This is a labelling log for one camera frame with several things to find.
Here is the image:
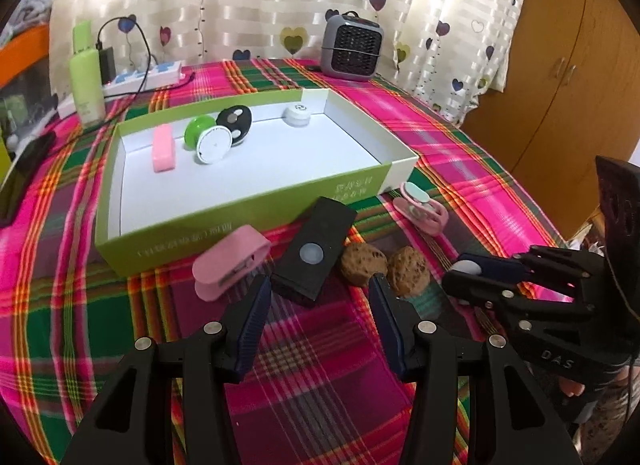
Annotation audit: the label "small white jar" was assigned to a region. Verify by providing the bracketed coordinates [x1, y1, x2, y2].
[284, 104, 311, 128]

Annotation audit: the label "black phone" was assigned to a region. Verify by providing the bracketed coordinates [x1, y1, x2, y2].
[0, 131, 57, 226]

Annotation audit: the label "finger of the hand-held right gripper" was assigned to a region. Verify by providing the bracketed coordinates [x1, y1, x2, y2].
[441, 272, 596, 346]
[450, 244, 608, 303]

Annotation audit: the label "pink white roller block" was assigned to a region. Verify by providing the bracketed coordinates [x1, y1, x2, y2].
[151, 125, 177, 172]

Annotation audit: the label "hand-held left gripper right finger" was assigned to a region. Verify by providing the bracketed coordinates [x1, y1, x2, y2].
[368, 275, 583, 465]

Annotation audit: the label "light green bottle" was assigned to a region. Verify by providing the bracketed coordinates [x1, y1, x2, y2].
[69, 21, 107, 126]

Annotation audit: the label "brown walnut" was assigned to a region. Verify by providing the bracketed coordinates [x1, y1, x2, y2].
[387, 246, 431, 296]
[340, 243, 389, 287]

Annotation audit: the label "plain pink clip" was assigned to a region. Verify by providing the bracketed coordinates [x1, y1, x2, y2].
[192, 225, 272, 302]

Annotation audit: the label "black rectangular device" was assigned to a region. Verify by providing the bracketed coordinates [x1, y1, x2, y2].
[270, 196, 358, 307]

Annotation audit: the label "dark clear storage box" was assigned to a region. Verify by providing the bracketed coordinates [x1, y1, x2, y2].
[0, 59, 58, 118]

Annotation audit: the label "black charger cable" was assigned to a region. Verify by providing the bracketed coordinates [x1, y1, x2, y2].
[96, 16, 198, 96]

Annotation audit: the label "green white cardboard box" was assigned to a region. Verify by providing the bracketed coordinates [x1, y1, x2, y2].
[93, 87, 420, 277]

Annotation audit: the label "black charger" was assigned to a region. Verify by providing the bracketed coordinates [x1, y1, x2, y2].
[97, 46, 117, 86]

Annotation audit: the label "white blue power strip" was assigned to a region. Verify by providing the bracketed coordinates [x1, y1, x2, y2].
[102, 61, 183, 96]

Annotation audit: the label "pink green plaid tablecloth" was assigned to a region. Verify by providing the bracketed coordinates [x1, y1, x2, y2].
[0, 57, 601, 465]

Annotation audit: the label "wooden wardrobe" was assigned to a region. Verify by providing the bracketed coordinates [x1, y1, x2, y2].
[462, 0, 640, 256]

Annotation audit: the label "person's right hand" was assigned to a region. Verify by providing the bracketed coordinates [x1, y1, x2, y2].
[559, 374, 588, 398]

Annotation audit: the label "green white round device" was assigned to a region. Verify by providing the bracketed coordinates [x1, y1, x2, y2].
[184, 115, 233, 164]

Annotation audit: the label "grey space heater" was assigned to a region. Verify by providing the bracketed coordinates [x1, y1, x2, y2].
[321, 11, 385, 80]

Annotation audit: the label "pink clip with teal pad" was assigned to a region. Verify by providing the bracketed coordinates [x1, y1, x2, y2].
[392, 181, 449, 237]

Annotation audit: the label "black oval device white dots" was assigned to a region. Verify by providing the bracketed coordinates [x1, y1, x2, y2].
[216, 105, 252, 146]

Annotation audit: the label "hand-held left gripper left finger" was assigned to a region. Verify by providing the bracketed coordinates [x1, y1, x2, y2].
[60, 274, 273, 465]

